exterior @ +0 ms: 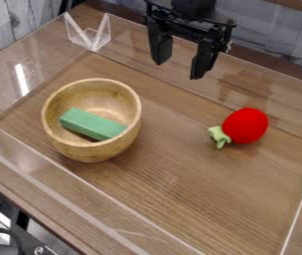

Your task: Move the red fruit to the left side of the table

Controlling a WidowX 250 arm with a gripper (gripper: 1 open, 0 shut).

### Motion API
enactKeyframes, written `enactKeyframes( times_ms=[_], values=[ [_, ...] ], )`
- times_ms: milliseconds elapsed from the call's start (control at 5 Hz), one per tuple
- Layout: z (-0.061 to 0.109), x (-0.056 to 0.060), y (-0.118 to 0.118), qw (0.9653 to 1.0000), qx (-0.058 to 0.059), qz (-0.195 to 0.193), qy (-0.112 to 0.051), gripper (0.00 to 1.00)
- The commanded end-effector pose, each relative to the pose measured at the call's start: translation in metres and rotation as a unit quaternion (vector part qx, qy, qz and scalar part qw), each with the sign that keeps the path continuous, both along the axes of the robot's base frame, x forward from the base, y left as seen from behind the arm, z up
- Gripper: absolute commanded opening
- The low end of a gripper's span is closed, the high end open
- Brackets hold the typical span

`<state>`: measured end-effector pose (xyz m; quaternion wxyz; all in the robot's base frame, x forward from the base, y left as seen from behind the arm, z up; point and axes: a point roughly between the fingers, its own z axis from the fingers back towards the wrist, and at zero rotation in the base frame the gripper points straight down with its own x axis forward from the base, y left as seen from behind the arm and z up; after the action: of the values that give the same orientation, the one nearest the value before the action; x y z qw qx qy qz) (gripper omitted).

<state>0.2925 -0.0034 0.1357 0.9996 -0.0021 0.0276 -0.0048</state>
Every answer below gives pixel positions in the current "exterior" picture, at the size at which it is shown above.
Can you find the clear acrylic tray walls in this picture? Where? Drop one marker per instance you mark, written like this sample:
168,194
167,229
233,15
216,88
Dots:
172,196

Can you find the black table leg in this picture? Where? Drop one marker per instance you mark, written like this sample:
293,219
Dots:
19,220

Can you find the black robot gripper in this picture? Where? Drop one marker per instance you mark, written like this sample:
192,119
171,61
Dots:
188,19

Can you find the red plush strawberry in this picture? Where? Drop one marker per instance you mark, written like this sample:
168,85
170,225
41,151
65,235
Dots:
243,127

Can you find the wooden bowl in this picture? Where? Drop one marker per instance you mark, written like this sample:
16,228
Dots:
105,98

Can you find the green rectangular block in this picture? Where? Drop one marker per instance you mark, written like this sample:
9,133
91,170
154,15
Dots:
89,124

